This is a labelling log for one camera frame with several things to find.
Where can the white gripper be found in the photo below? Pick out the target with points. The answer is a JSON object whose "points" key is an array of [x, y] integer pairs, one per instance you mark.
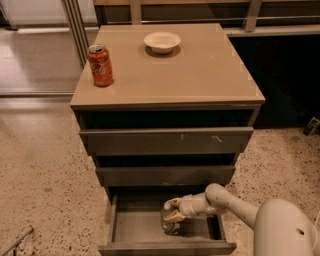
{"points": [[190, 205]]}

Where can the clear plastic water bottle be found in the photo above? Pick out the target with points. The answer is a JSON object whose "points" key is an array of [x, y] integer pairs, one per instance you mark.
{"points": [[167, 226]]}

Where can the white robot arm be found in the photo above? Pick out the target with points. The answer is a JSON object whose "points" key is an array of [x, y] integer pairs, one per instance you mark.
{"points": [[280, 227]]}

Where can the grey open bottom drawer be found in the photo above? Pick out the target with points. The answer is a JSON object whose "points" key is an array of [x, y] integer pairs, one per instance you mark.
{"points": [[135, 228]]}

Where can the grey top drawer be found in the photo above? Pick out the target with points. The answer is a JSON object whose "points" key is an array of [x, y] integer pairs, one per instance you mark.
{"points": [[170, 141]]}

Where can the grey middle drawer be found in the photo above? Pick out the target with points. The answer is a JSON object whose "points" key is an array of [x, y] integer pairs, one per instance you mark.
{"points": [[165, 176]]}

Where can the grey drawer cabinet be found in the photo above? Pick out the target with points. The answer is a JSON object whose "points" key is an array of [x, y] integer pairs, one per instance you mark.
{"points": [[202, 83]]}

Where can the metal rod on floor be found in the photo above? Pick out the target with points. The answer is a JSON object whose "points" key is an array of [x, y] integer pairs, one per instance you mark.
{"points": [[14, 244]]}

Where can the small dark floor device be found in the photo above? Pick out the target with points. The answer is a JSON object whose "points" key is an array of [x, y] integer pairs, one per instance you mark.
{"points": [[312, 126]]}

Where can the white ceramic bowl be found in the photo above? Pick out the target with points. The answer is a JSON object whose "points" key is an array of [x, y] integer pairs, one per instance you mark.
{"points": [[162, 42]]}

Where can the orange soda can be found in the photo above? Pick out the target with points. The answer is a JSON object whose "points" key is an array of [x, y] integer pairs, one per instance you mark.
{"points": [[100, 65]]}

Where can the metal railing frame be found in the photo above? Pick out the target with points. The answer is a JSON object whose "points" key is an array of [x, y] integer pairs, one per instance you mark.
{"points": [[255, 27]]}

